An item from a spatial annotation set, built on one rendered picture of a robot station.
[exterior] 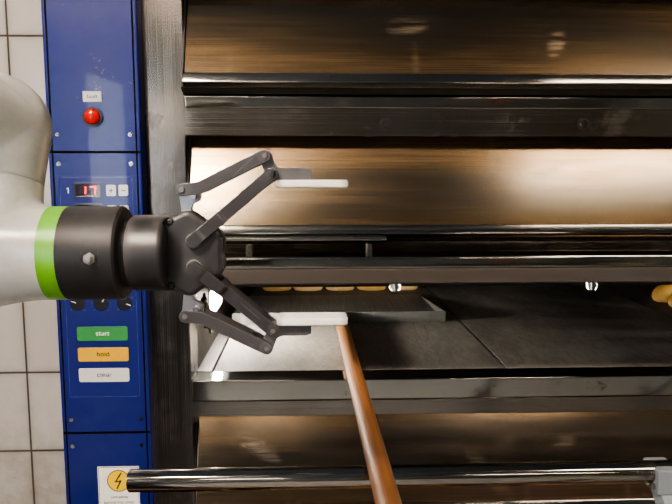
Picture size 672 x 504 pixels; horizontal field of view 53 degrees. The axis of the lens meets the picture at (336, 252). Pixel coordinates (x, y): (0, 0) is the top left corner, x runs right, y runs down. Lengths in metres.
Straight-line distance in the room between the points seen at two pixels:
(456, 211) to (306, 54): 0.39
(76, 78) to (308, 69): 0.40
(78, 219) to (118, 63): 0.60
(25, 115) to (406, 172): 0.72
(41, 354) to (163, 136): 0.46
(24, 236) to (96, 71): 0.61
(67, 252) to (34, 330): 0.69
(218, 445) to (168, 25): 0.77
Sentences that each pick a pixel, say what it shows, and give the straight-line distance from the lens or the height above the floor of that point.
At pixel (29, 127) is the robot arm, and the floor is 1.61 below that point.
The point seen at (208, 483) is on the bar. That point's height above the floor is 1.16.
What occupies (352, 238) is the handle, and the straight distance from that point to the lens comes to 1.12.
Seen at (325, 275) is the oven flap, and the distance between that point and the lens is 1.08.
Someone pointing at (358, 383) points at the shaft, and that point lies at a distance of 1.16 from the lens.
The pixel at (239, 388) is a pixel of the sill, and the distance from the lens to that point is 1.28.
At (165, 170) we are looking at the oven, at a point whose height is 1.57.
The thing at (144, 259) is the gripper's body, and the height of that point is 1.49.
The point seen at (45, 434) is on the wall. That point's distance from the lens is 1.40.
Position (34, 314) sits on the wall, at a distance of 1.34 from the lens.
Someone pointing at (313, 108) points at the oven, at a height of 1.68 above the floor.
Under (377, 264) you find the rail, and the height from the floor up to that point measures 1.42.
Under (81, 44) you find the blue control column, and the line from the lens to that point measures 1.26.
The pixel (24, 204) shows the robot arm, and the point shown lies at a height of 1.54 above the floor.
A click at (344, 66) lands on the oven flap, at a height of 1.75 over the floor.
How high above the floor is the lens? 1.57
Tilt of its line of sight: 7 degrees down
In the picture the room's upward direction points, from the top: straight up
